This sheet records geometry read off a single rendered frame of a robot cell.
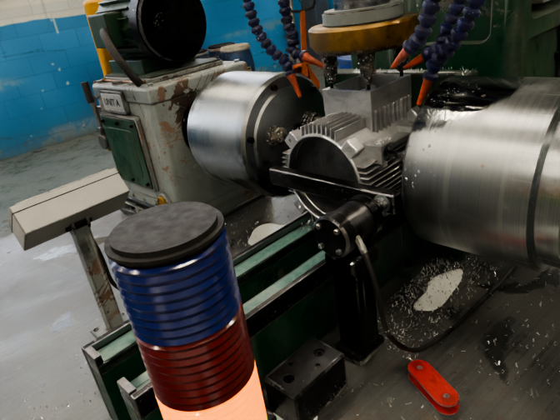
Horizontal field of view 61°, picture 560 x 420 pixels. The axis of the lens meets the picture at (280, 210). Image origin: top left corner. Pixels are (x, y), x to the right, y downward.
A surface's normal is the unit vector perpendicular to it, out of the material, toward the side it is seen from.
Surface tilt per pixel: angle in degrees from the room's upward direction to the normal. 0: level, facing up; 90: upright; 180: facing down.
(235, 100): 43
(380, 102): 90
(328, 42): 90
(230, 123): 62
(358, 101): 90
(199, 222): 0
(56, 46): 90
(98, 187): 51
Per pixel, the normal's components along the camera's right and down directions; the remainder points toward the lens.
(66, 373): -0.15, -0.89
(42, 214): 0.45, -0.40
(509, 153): -0.67, -0.14
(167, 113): 0.70, 0.21
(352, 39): -0.35, 0.45
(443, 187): -0.72, 0.25
